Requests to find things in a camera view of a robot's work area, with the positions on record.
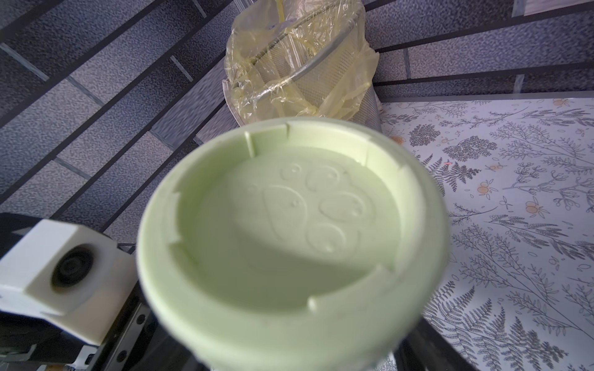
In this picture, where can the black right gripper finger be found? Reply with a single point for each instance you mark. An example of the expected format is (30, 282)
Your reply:
(425, 349)

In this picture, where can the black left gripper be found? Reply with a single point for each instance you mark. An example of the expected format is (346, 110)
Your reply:
(134, 341)

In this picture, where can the light green jar lid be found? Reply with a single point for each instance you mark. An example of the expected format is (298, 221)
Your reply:
(298, 243)

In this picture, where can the grey mesh trash bin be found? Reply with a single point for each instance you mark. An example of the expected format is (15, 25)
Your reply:
(320, 88)

